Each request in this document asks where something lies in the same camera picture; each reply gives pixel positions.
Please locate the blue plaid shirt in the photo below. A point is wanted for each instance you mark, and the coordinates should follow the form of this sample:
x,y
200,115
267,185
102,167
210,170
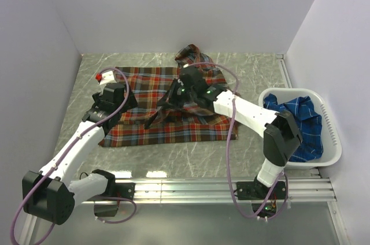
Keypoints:
x,y
309,123

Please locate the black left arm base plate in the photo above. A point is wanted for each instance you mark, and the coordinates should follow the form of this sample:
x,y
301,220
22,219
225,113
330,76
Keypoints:
x,y
124,190

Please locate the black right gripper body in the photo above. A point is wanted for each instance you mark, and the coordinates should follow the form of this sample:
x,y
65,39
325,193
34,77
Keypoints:
x,y
183,95

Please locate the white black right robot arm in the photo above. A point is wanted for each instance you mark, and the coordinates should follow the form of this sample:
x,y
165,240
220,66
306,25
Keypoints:
x,y
279,131

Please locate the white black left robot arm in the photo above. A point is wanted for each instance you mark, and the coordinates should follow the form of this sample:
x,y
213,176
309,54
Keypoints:
x,y
51,193

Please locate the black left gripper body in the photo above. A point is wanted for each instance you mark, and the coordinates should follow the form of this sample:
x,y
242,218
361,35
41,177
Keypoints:
x,y
131,101

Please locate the white plastic laundry basket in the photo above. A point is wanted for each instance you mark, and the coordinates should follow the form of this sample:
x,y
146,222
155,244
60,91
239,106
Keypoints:
x,y
332,148

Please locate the red plaid long sleeve shirt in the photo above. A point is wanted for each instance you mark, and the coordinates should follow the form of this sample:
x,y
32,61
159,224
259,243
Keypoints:
x,y
144,125

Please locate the aluminium mounting rail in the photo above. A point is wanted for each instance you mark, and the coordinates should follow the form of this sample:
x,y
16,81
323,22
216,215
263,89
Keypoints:
x,y
216,190

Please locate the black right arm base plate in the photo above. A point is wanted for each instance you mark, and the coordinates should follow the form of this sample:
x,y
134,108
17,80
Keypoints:
x,y
253,190

